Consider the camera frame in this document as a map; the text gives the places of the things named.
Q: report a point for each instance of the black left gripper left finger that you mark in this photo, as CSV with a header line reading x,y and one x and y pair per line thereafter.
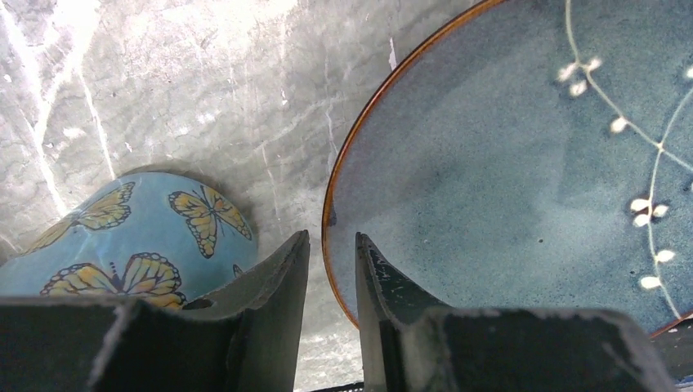
x,y
242,337

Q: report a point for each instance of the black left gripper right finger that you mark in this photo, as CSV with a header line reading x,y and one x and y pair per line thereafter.
x,y
411,341

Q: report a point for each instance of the blue mug orange inside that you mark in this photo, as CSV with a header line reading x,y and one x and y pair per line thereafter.
x,y
164,238

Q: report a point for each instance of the dark blue speckled plate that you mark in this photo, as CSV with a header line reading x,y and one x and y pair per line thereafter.
x,y
530,154

